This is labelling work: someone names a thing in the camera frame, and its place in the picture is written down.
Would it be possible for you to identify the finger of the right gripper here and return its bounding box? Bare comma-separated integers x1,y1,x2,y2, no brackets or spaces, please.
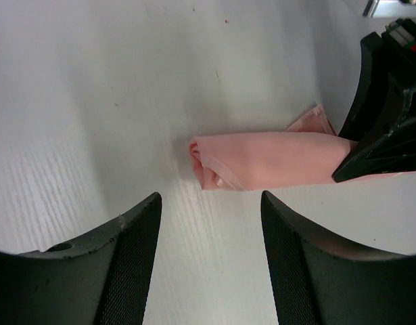
332,93,416,183
340,32,407,141

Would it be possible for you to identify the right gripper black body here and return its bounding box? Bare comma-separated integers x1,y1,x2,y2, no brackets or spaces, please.
382,18,416,84

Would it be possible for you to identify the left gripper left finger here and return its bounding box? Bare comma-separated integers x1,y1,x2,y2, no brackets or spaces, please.
0,193,162,324

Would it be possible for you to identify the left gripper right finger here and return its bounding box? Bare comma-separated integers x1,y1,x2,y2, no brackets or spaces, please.
260,191,416,324

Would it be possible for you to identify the pink cloth napkin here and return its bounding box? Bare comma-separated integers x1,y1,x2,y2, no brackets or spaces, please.
188,104,403,191

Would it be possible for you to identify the aluminium mounting rail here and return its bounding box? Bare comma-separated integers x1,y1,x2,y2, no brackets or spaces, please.
363,0,416,18

